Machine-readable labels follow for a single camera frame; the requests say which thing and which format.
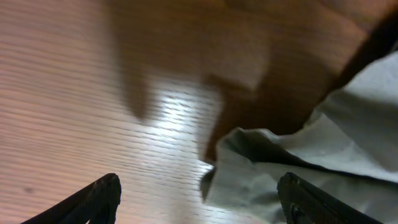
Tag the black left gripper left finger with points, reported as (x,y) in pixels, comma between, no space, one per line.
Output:
(97,203)

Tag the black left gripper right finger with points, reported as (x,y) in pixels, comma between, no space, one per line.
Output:
(304,203)

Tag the khaki grey shorts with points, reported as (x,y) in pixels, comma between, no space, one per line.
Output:
(347,147)

